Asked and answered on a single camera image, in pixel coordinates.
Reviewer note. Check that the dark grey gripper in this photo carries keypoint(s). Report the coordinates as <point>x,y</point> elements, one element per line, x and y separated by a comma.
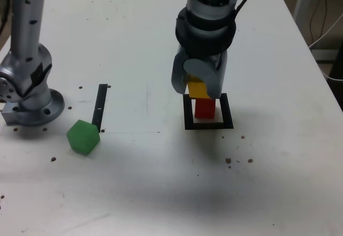
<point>214,59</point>

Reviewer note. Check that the yellow cube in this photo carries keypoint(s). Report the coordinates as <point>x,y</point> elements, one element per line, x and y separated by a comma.
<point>197,88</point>

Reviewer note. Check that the red cube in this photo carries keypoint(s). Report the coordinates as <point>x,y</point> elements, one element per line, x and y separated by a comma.
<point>205,110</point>

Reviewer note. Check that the green cube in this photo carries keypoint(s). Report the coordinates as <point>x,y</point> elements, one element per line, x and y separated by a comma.
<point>83,138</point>

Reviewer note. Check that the black tape square outline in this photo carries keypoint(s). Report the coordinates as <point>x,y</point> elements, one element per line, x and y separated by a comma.
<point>227,112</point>

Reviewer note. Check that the black tape strip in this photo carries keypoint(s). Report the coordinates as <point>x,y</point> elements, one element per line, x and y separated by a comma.
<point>100,104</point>

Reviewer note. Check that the grey box on floor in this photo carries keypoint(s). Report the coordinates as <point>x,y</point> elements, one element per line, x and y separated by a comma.
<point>324,55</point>

